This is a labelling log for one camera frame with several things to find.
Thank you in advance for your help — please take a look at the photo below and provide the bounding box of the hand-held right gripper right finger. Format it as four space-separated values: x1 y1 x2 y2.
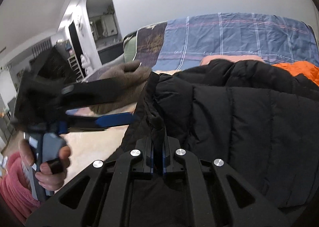
163 137 291 227

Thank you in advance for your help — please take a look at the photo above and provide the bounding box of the person's left forearm pink sleeve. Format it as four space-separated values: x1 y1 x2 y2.
0 152 41 225

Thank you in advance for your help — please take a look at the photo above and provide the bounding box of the pink plush lettered blanket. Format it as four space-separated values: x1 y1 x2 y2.
53 68 175 194

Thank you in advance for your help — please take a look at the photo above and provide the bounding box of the green pillow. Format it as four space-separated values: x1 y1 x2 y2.
123 34 138 64

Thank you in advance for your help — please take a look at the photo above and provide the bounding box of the orange puffer jacket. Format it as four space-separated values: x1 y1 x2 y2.
271 60 319 81

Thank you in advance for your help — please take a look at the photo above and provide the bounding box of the black puffer jacket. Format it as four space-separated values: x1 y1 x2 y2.
106 58 319 227

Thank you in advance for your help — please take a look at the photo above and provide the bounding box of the blue plaid bed sheet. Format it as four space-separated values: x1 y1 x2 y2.
156 12 319 71

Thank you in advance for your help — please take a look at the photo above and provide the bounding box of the black wall panel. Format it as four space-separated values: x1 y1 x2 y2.
68 20 83 58

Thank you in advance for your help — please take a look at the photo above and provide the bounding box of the brown furry cloth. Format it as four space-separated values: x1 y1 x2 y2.
90 59 153 116

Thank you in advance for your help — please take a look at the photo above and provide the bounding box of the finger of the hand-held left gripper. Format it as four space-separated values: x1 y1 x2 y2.
62 73 153 111
56 109 137 136

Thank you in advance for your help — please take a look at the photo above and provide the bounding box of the white figurine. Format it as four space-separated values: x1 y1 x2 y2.
80 54 93 74

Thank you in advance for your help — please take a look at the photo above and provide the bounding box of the dark low cabinet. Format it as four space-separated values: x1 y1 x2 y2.
97 42 124 66

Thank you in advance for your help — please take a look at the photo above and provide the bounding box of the white glass door cabinet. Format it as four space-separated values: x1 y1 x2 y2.
89 14 118 39

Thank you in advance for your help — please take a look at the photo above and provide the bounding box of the pink quilted garment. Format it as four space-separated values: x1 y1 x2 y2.
201 54 266 66

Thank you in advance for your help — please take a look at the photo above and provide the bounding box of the white cubby shelf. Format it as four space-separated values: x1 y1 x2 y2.
68 55 85 81

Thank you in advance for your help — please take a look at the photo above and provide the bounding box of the person's left hand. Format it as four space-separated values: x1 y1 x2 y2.
19 139 73 191

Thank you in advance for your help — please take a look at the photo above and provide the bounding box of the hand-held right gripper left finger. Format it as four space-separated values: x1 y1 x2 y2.
26 137 153 227

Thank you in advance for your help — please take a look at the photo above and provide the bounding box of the dark printed blanket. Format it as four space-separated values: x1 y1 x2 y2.
135 22 168 74

